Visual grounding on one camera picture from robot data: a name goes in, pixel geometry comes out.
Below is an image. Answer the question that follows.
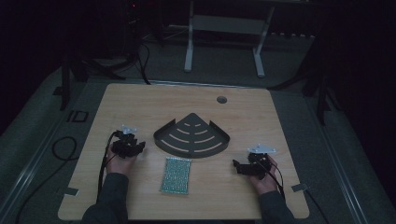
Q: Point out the black floor cable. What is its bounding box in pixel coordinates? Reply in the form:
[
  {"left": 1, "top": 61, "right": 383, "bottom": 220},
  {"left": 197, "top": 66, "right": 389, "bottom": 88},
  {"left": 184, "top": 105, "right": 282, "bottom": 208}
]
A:
[{"left": 14, "top": 135, "right": 78, "bottom": 224}]

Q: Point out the black tripod stand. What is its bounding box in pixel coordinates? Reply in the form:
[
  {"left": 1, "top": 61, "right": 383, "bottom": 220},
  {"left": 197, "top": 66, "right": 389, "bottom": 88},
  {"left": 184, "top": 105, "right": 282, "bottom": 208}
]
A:
[
  {"left": 298, "top": 68, "right": 344, "bottom": 127},
  {"left": 51, "top": 52, "right": 125, "bottom": 112}
]

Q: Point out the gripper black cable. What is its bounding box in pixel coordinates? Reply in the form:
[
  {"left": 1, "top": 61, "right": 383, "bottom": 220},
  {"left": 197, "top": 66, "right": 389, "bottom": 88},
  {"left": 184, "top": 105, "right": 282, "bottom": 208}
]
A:
[
  {"left": 257, "top": 158, "right": 286, "bottom": 200},
  {"left": 96, "top": 130, "right": 120, "bottom": 203}
]

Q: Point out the white metal stand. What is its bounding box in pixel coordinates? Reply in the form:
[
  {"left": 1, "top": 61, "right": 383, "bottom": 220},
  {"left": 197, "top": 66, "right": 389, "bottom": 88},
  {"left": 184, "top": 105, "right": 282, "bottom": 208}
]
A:
[{"left": 183, "top": 0, "right": 276, "bottom": 78}]

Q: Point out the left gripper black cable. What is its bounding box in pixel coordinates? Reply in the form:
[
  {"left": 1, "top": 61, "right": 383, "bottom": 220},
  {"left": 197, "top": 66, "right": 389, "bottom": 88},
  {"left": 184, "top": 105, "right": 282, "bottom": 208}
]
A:
[{"left": 96, "top": 130, "right": 120, "bottom": 203}]

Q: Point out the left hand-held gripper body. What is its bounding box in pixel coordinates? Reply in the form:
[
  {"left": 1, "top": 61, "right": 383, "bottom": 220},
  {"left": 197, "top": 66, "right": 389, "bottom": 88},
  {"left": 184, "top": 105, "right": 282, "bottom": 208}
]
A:
[{"left": 111, "top": 124, "right": 142, "bottom": 159}]

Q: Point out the green sponge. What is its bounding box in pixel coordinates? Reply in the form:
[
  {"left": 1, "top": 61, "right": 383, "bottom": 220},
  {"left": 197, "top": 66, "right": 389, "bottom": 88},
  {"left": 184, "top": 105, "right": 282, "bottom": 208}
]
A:
[{"left": 160, "top": 156, "right": 192, "bottom": 196}]

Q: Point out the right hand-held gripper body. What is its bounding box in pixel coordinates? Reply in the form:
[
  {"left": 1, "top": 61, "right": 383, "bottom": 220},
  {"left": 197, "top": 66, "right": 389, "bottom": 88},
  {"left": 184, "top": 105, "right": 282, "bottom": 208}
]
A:
[{"left": 236, "top": 143, "right": 277, "bottom": 181}]

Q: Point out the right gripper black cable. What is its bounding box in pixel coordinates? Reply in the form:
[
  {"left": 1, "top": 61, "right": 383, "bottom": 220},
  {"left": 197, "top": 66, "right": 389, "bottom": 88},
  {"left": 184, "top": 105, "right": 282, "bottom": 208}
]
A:
[{"left": 257, "top": 158, "right": 286, "bottom": 200}]

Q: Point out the dark corner shelf rack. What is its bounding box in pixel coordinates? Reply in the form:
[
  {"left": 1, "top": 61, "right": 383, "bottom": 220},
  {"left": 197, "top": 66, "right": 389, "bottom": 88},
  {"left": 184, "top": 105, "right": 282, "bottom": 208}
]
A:
[{"left": 152, "top": 112, "right": 232, "bottom": 159}]

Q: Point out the person's left hand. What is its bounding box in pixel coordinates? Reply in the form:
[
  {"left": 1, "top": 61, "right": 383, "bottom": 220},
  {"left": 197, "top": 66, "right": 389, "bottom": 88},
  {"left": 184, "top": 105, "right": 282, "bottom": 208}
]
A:
[{"left": 105, "top": 145, "right": 138, "bottom": 177}]

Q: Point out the person's right hand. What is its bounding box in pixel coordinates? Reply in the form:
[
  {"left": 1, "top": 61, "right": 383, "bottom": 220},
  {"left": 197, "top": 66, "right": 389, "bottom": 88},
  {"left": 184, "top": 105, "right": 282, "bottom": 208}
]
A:
[{"left": 248, "top": 155, "right": 280, "bottom": 196}]

